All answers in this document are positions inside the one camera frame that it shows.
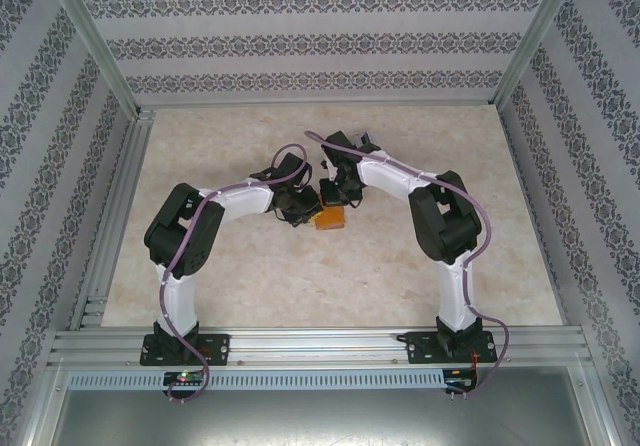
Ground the long aluminium mounting rail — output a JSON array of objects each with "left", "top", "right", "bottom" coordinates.
[{"left": 47, "top": 328, "right": 594, "bottom": 370}]

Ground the grey metal sheet tray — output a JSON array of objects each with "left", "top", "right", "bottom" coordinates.
[{"left": 49, "top": 388, "right": 601, "bottom": 446}]

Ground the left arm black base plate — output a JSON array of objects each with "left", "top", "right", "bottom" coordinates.
[{"left": 139, "top": 333, "right": 232, "bottom": 367}]

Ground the aluminium frame post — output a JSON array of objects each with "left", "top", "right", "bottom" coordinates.
[
  {"left": 47, "top": 0, "right": 144, "bottom": 117},
  {"left": 19, "top": 360, "right": 69, "bottom": 446},
  {"left": 579, "top": 360, "right": 626, "bottom": 446},
  {"left": 492, "top": 0, "right": 586, "bottom": 108}
]

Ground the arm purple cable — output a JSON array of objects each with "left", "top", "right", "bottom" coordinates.
[
  {"left": 158, "top": 143, "right": 314, "bottom": 405},
  {"left": 303, "top": 129, "right": 512, "bottom": 398}
]

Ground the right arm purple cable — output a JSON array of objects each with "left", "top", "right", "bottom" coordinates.
[{"left": 303, "top": 129, "right": 512, "bottom": 398}]

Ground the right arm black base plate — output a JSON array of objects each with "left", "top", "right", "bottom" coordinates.
[{"left": 405, "top": 330, "right": 501, "bottom": 366}]

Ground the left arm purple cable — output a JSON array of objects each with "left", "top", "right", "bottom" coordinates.
[{"left": 158, "top": 143, "right": 314, "bottom": 405}]

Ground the slotted grey cable duct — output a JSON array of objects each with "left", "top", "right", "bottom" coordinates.
[{"left": 67, "top": 369, "right": 447, "bottom": 391}]

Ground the orange leather card holder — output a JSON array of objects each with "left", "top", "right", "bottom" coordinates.
[{"left": 313, "top": 203, "right": 348, "bottom": 232}]

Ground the aluminium side rail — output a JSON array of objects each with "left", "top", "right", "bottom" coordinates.
[{"left": 68, "top": 108, "right": 156, "bottom": 330}]

